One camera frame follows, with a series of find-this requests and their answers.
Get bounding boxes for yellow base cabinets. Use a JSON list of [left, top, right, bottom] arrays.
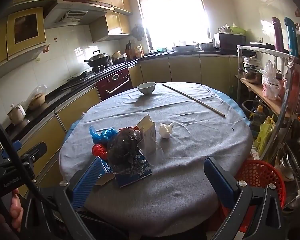
[[129, 55, 240, 93], [15, 85, 103, 180]]

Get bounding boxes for black cable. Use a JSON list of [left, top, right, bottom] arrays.
[[0, 110, 60, 210]]

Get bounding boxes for small yellow wall cabinet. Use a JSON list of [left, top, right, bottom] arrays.
[[89, 12, 133, 43]]

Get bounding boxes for blue under cloth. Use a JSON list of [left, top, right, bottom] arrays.
[[65, 90, 248, 140]]

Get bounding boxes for steel range hood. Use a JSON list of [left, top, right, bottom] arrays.
[[7, 0, 115, 29]]

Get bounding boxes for blue printed carton box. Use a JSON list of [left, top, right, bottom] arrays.
[[95, 154, 153, 188]]

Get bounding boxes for orange and white carton box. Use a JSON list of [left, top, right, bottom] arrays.
[[136, 114, 157, 143]]

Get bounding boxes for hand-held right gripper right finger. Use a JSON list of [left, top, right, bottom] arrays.
[[204, 156, 285, 240]]

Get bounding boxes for blue plastic bag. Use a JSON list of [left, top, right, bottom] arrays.
[[89, 125, 118, 145]]

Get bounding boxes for dark plastic bag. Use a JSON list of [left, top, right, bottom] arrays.
[[106, 127, 153, 175]]

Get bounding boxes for clear plastic packaging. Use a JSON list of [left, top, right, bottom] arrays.
[[137, 139, 165, 167]]

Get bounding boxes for person's left hand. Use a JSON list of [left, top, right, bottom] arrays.
[[9, 189, 24, 233]]

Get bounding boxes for metal storage rack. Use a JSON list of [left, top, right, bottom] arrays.
[[236, 44, 300, 205]]

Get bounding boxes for yellow plastic bag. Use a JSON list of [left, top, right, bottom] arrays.
[[255, 115, 277, 158]]

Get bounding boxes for red plastic basket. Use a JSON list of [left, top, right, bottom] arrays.
[[219, 159, 287, 240]]

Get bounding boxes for teal thermos bottle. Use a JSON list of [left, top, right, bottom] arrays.
[[284, 17, 299, 58]]

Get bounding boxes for dark round basin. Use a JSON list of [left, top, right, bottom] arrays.
[[242, 99, 259, 120]]

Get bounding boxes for green bag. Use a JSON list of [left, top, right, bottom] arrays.
[[230, 26, 246, 35]]

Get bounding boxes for steel dishes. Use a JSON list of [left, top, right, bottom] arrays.
[[275, 137, 300, 205]]

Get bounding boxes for steel cooking pot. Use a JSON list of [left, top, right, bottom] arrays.
[[244, 65, 263, 85]]

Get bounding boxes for purple thermos bottle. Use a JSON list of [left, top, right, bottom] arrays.
[[272, 17, 285, 52]]

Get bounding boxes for cooking oil bottle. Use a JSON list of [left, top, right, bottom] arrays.
[[250, 105, 265, 130]]

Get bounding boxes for red plastic bag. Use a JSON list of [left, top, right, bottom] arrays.
[[91, 143, 109, 161]]

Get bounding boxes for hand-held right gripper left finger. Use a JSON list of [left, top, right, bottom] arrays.
[[25, 156, 105, 240]]

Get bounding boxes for black gas stove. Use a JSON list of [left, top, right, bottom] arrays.
[[60, 66, 115, 90]]

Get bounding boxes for long wooden stick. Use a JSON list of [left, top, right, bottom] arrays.
[[161, 83, 226, 118]]

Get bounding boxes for bright window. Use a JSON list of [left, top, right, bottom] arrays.
[[132, 0, 210, 53]]

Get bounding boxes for dark hanging utensil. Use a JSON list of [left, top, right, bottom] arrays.
[[132, 24, 144, 42]]

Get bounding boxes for dark red oven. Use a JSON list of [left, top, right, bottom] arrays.
[[95, 67, 130, 100]]

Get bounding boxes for grey tablecloth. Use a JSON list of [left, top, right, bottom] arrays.
[[59, 82, 253, 229]]

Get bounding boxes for dark microwave oven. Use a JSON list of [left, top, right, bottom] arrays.
[[213, 32, 247, 50]]

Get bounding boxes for clay pot in plastic bag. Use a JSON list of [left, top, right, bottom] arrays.
[[27, 84, 48, 110]]

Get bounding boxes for white and pink plastic bag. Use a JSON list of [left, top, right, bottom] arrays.
[[261, 60, 283, 100]]

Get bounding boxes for black wok with lid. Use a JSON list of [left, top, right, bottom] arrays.
[[84, 50, 113, 68]]

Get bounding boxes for white electric pot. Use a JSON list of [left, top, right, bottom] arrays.
[[7, 103, 27, 125]]

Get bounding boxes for stack of kitchen bowls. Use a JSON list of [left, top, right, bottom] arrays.
[[112, 51, 128, 64]]

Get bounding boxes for stacked steel pots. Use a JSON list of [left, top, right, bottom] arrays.
[[243, 56, 262, 68]]

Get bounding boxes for white ceramic bowl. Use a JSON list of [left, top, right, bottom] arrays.
[[137, 82, 156, 95]]

